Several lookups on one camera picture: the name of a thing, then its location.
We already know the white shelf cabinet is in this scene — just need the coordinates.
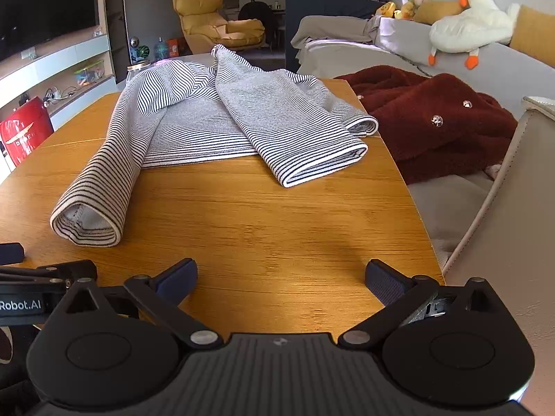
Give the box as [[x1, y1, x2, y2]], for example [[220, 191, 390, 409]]
[[0, 34, 118, 174]]

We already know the dark wooden door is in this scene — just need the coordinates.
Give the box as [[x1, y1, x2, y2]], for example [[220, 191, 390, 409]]
[[96, 0, 129, 84]]

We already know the black television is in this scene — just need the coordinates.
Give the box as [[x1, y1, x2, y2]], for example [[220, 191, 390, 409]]
[[0, 0, 99, 64]]

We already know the power strip with cables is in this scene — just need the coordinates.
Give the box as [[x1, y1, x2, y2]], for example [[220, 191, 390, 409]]
[[42, 87, 77, 103]]

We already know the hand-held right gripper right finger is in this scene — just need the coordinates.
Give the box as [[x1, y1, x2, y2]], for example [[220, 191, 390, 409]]
[[339, 259, 506, 350]]

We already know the red floor appliance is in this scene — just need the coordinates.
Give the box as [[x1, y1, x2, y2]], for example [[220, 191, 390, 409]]
[[0, 96, 55, 170]]

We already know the striped long-sleeve shirt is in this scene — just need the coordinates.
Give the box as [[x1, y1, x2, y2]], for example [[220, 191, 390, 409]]
[[50, 44, 380, 248]]

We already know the white goose plush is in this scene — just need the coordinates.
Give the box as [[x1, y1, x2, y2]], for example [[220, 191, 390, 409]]
[[428, 0, 521, 70]]

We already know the grey sofa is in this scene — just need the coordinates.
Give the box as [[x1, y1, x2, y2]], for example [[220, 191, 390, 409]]
[[287, 12, 555, 265]]

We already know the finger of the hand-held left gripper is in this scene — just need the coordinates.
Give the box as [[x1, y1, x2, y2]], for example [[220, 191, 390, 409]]
[[0, 243, 24, 266], [0, 260, 99, 287]]

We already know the white marble coffee table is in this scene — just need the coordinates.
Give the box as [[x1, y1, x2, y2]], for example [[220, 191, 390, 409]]
[[147, 51, 217, 68]]

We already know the cream leather chair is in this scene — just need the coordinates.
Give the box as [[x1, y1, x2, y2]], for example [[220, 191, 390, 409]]
[[441, 95, 555, 401]]

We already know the beige blanket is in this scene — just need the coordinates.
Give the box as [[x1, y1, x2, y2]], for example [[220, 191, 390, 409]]
[[290, 14, 383, 51]]

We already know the red fluffy coat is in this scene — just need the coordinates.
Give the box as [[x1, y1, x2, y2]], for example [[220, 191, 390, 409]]
[[334, 65, 519, 185]]

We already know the yellow cushion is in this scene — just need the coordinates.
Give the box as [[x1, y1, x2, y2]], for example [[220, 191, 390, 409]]
[[412, 0, 464, 26], [509, 4, 555, 70]]

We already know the black chair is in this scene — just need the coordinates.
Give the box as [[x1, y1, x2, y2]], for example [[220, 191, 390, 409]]
[[238, 2, 275, 49]]

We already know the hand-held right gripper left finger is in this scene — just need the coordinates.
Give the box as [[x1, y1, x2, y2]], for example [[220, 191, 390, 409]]
[[60, 258, 226, 350]]

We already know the yellow armchair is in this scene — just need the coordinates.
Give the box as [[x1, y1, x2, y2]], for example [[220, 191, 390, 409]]
[[172, 0, 266, 55]]

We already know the clear plastic box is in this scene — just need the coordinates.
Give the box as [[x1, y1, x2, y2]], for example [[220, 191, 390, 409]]
[[73, 62, 107, 88]]

